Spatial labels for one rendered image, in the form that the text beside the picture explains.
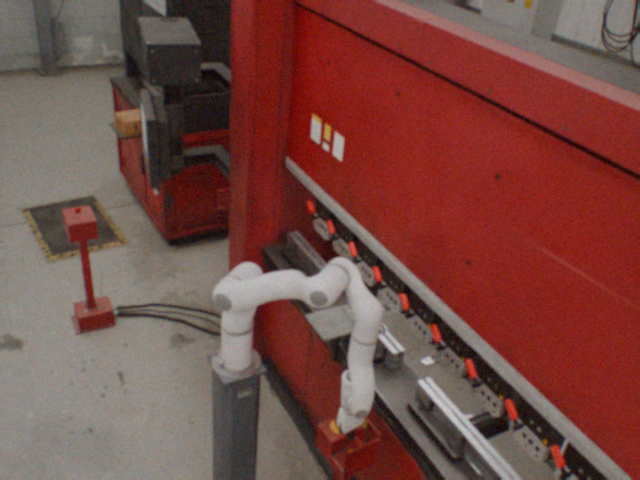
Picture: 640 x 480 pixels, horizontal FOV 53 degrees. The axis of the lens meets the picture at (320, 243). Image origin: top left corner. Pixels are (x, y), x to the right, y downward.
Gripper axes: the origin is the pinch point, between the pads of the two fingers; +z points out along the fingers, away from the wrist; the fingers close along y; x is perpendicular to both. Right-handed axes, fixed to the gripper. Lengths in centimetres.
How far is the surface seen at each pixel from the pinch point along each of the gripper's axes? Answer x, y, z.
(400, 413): 3.0, -22.0, -1.1
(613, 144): 49, -36, -133
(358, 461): 4.7, -1.0, 11.9
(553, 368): 54, -32, -64
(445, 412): 17.2, -31.5, -9.8
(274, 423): -84, -11, 86
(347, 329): -37.6, -24.2, -13.5
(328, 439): -6.9, 5.4, 6.7
